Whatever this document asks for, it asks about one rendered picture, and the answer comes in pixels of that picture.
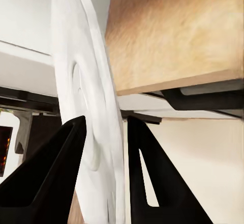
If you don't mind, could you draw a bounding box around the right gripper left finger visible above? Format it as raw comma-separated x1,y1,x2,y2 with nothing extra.
0,115,87,224

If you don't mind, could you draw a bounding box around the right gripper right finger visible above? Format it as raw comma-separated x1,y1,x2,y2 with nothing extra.
127,116,213,224

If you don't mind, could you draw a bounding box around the saucer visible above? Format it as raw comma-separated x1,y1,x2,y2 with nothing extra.
51,0,126,224

